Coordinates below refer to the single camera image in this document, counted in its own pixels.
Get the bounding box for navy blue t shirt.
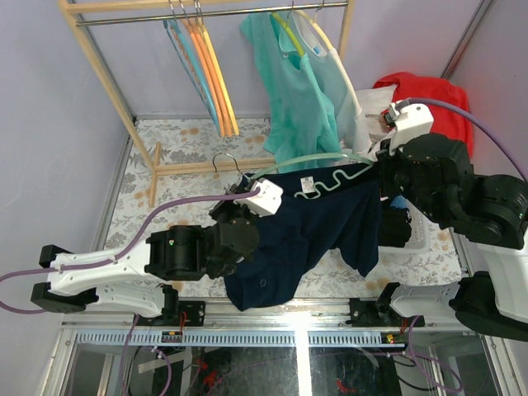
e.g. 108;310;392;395
224;164;382;311

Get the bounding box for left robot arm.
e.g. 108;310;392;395
31;180;281;326

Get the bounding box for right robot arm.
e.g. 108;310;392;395
375;134;527;342

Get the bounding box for teal t shirt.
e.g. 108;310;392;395
240;13;341;163

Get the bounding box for blue hanger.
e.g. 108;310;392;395
163;20;220;132

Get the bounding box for yellow green hanger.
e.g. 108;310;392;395
271;12;305;58

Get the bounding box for orange hanger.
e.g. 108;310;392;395
183;21;232;137

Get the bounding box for black clothes in basket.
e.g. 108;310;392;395
378;207;412;248

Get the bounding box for white laundry basket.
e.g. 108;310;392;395
379;203;430;255

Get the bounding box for white cloth pile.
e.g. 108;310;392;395
356;84;397;161

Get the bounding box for floral table mat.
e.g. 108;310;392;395
95;119;467;299

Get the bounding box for red cloth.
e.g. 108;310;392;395
373;72;474;158

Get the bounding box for wooden clothes rack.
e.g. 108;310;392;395
58;1;354;205

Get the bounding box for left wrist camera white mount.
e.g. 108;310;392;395
235;178;284;217

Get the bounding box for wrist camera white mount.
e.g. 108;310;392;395
235;178;284;217
388;99;434;156

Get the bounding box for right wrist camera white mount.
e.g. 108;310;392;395
388;99;434;156

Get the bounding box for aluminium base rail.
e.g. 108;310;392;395
61;296;504;347

